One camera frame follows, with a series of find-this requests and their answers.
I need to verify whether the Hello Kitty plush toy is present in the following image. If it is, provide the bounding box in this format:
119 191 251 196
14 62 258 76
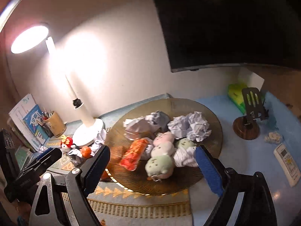
60 135 76 153

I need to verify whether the stack of books left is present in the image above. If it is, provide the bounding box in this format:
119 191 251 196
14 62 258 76
7 117 34 170

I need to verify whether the black mesh pen holder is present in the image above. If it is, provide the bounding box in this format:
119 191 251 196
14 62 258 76
37 119 54 138

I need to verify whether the small paper ball in bowl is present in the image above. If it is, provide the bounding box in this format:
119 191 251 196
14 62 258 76
173 146 198 167

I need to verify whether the small crumpled tissue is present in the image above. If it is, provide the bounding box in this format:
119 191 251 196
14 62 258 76
264 131 283 145

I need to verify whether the orange tangerine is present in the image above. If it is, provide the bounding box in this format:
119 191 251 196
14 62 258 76
81 146 92 159
100 170 110 181

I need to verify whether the green yellow package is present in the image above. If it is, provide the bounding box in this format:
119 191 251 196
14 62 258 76
227 82 266 115

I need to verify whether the orange snack packet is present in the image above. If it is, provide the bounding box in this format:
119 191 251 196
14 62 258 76
119 138 150 171

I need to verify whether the three-ball dango plush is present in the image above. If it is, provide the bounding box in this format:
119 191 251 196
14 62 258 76
144 131 198 182

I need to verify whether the white desk lamp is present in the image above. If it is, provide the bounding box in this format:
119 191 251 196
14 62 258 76
11 24 104 147

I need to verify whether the white box in corner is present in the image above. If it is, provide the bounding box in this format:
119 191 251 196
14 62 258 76
238 67 264 91

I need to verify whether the bamboo pen holder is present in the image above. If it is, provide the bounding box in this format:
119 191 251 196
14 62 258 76
44 111 66 137

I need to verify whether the grey lined paper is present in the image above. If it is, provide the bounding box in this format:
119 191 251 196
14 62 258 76
145 111 170 132

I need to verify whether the paper ball front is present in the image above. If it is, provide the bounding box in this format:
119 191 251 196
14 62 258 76
123 117 160 140

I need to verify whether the patterned blue woven mat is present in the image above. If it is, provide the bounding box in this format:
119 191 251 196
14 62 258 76
47 93 192 225

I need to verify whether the crumpled paper ball near lamp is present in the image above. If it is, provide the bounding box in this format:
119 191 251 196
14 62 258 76
89 129 107 156

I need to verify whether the white paper ball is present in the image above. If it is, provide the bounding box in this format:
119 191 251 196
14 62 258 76
167 111 212 142

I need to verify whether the grid paper ball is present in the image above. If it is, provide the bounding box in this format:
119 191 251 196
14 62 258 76
67 149 84 166

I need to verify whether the white remote control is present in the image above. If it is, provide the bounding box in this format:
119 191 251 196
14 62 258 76
274 143 300 187

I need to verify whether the amber ribbed glass bowl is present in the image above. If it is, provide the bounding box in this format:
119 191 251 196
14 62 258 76
105 98 223 195

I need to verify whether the black phone stand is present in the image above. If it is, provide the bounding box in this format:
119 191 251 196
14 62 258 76
232 87 268 140

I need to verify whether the blue study book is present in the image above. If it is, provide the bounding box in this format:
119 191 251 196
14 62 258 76
23 105 49 145

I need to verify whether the black monitor screen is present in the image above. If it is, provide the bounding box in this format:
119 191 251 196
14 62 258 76
153 0 300 73

